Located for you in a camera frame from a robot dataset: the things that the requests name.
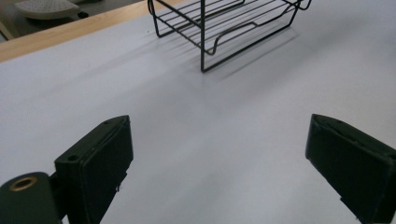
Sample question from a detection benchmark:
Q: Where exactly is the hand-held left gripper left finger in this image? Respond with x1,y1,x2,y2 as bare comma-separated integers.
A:
54,115,134,224

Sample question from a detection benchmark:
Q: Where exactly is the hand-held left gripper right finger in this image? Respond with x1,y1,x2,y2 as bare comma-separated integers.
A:
304,113,396,224

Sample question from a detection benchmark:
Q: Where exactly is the black wire rack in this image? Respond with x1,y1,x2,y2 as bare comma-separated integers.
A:
147,0,313,74

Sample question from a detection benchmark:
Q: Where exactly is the white table sheet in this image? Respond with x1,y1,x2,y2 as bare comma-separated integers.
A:
0,0,396,224

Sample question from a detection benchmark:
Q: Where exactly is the wooden table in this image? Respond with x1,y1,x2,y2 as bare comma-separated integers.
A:
0,0,188,63

